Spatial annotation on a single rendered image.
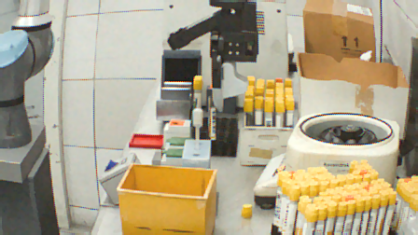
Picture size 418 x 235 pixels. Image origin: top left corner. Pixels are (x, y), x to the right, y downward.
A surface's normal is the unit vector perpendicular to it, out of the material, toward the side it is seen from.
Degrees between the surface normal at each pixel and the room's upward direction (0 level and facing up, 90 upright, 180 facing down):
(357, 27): 88
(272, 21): 90
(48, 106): 90
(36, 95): 90
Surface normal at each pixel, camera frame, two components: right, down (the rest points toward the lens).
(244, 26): -0.11, 0.27
